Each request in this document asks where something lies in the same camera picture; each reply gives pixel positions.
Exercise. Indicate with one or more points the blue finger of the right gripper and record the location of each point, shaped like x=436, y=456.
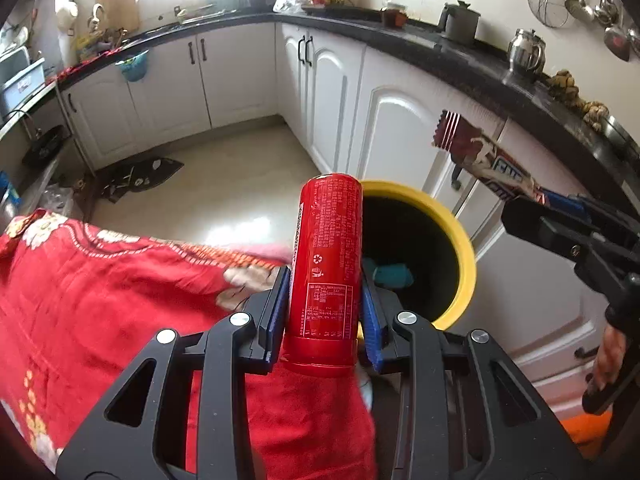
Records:
x=566, y=204

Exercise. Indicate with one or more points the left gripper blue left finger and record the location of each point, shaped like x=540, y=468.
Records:
x=274, y=316

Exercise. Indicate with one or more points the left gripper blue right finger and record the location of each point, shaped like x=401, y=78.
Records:
x=373, y=319

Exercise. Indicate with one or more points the red cylindrical can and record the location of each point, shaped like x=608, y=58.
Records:
x=320, y=336

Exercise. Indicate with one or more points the dark brown candy wrapper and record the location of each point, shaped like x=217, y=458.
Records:
x=484, y=158

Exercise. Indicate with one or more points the yellow rimmed trash bin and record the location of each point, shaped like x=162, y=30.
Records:
x=402, y=226

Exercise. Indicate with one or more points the black kitchen countertop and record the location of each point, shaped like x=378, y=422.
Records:
x=479, y=72

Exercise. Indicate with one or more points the white kitchen base cabinets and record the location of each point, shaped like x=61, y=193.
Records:
x=357, y=110

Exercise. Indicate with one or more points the right hand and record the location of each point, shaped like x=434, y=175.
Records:
x=609, y=359

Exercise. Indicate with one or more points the steel kettle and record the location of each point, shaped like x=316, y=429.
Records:
x=526, y=52

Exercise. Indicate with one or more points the red floral tablecloth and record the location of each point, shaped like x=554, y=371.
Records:
x=79, y=303

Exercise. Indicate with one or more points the black floor mat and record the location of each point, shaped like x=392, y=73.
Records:
x=136, y=177

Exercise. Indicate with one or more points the grey lidded pot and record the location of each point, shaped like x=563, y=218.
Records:
x=458, y=22

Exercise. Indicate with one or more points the teal hanging basket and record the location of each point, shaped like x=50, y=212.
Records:
x=134, y=68

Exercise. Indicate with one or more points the metal shelf rack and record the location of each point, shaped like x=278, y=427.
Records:
x=40, y=147

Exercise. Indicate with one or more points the grey plastic storage box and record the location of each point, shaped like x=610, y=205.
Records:
x=20, y=78

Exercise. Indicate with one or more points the hanging wire skimmer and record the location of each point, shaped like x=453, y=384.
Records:
x=550, y=13

